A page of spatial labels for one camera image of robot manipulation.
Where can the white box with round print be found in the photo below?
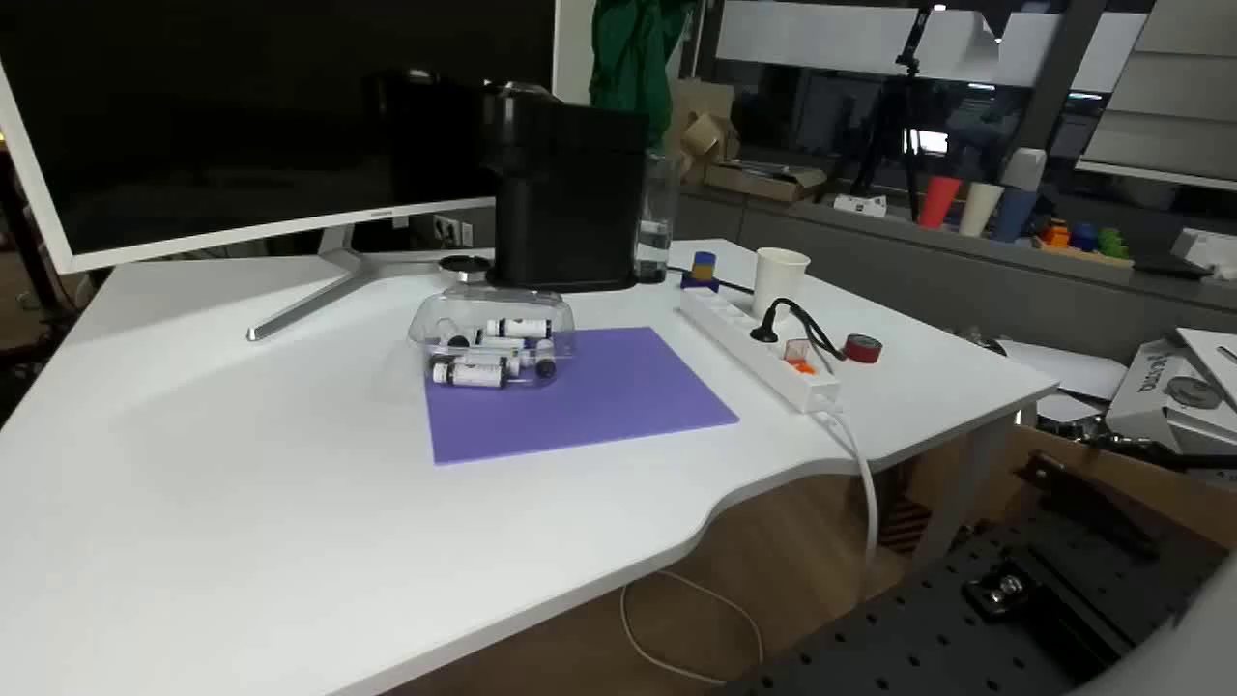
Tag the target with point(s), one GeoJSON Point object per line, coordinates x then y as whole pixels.
{"type": "Point", "coordinates": [1172, 391]}

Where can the red tape roll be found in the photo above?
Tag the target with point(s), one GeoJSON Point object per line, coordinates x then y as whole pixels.
{"type": "Point", "coordinates": [862, 346]}

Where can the clear water tank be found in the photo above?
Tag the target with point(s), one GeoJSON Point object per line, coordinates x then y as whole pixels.
{"type": "Point", "coordinates": [660, 215]}

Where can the cream plastic cup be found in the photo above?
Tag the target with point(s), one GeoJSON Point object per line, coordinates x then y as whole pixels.
{"type": "Point", "coordinates": [980, 212]}

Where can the black perforated breadboard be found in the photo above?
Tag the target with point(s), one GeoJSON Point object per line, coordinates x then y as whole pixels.
{"type": "Point", "coordinates": [929, 644]}

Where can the white paper cup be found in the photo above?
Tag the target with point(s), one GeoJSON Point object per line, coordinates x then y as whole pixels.
{"type": "Point", "coordinates": [777, 280]}

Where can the white framed monitor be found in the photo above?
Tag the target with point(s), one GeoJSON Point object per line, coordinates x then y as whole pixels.
{"type": "Point", "coordinates": [257, 128]}

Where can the blue plastic cup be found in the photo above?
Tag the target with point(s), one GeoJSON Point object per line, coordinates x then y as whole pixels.
{"type": "Point", "coordinates": [1016, 215]}

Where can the purple mat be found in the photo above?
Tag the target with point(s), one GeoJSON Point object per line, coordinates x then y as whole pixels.
{"type": "Point", "coordinates": [606, 399]}

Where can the red plastic cup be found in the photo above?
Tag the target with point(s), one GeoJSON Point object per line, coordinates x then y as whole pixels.
{"type": "Point", "coordinates": [941, 203]}

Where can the white cylinder with black ends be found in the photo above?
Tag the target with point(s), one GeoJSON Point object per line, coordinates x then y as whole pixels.
{"type": "Point", "coordinates": [469, 378]}
{"type": "Point", "coordinates": [523, 328]}
{"type": "Point", "coordinates": [530, 364]}

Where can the blue and yellow small object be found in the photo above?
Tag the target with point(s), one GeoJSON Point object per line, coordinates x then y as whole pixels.
{"type": "Point", "coordinates": [700, 269]}

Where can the cardboard box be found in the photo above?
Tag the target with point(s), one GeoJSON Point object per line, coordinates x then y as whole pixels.
{"type": "Point", "coordinates": [700, 122]}

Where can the green cloth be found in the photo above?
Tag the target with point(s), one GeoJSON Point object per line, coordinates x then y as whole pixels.
{"type": "Point", "coordinates": [637, 59]}

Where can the black coffee machine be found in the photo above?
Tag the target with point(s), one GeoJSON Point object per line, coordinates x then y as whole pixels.
{"type": "Point", "coordinates": [566, 195]}

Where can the silver monitor stand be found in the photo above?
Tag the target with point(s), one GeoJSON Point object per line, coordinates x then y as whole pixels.
{"type": "Point", "coordinates": [313, 296]}

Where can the black camera tripod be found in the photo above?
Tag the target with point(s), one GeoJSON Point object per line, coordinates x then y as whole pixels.
{"type": "Point", "coordinates": [902, 104]}

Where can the white extension power strip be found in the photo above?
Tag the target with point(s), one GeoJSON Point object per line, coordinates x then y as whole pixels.
{"type": "Point", "coordinates": [760, 358]}

